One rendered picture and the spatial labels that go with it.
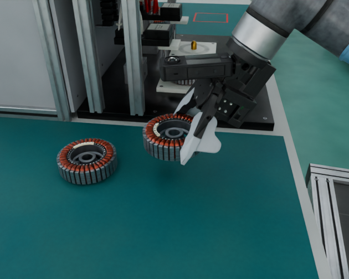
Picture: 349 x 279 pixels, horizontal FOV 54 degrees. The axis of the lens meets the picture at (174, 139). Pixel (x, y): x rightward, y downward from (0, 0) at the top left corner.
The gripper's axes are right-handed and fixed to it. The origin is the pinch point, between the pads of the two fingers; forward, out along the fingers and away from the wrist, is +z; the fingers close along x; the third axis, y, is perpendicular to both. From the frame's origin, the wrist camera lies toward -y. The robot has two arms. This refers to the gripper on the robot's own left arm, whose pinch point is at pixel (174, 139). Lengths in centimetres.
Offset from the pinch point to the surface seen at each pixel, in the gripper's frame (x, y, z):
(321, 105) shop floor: 155, 147, 11
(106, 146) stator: 5.1, -9.0, 10.2
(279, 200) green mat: -9.2, 19.2, -1.8
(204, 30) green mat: 92, 23, -4
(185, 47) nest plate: 62, 11, -1
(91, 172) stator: -1.9, -10.8, 11.8
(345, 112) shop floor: 144, 158, 5
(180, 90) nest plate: 30.3, 6.5, 2.2
